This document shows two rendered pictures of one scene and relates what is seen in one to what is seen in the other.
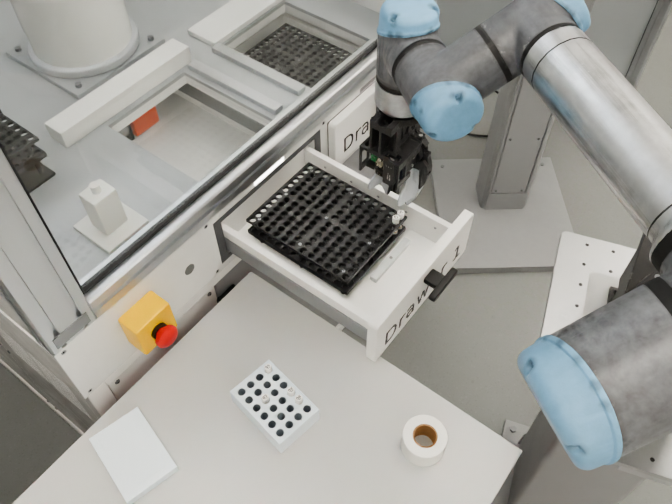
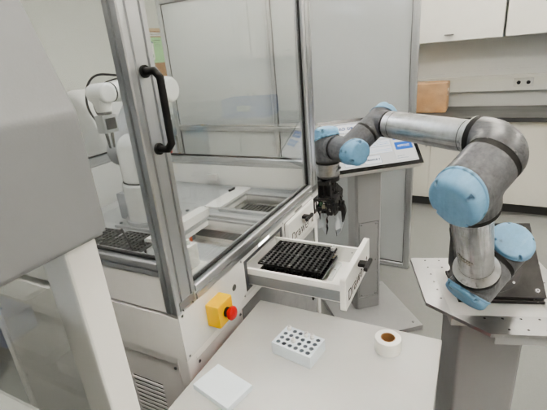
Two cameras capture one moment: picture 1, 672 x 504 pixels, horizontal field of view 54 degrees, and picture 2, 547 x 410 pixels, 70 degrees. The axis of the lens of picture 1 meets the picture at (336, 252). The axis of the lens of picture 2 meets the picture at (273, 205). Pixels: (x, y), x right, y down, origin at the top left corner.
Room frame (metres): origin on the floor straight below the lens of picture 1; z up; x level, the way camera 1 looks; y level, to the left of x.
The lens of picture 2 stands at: (-0.41, 0.29, 1.54)
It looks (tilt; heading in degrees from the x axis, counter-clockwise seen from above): 21 degrees down; 350
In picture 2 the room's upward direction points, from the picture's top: 5 degrees counter-clockwise
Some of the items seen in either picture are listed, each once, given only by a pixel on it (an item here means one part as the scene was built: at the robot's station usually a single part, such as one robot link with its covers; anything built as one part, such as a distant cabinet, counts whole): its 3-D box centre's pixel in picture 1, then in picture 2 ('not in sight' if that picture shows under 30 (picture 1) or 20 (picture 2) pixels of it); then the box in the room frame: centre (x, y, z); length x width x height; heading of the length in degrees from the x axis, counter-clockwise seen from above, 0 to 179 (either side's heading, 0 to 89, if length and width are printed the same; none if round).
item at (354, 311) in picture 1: (322, 228); (296, 263); (0.75, 0.02, 0.86); 0.40 x 0.26 x 0.06; 52
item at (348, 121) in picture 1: (374, 107); (301, 222); (1.07, -0.08, 0.87); 0.29 x 0.02 x 0.11; 142
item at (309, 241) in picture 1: (326, 229); (299, 263); (0.74, 0.02, 0.87); 0.22 x 0.18 x 0.06; 52
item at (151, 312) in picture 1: (149, 323); (220, 310); (0.55, 0.30, 0.88); 0.07 x 0.05 x 0.07; 142
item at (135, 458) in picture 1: (133, 454); (222, 386); (0.37, 0.32, 0.77); 0.13 x 0.09 x 0.02; 38
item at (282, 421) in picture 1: (274, 405); (298, 346); (0.45, 0.10, 0.78); 0.12 x 0.08 x 0.04; 43
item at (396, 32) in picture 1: (407, 44); (327, 145); (0.72, -0.09, 1.27); 0.09 x 0.08 x 0.11; 17
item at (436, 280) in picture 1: (437, 280); (364, 263); (0.60, -0.16, 0.91); 0.07 x 0.04 x 0.01; 142
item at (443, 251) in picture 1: (421, 283); (356, 271); (0.62, -0.14, 0.87); 0.29 x 0.02 x 0.11; 142
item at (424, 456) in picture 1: (423, 440); (387, 342); (0.39, -0.14, 0.78); 0.07 x 0.07 x 0.04
